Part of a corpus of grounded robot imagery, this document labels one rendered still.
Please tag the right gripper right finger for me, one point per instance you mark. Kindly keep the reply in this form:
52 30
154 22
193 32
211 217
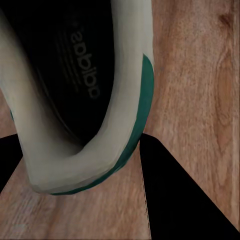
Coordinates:
178 209

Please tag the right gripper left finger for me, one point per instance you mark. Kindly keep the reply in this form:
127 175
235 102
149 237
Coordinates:
10 156

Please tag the gym shoe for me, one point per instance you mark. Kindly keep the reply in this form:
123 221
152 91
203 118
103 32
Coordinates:
78 77

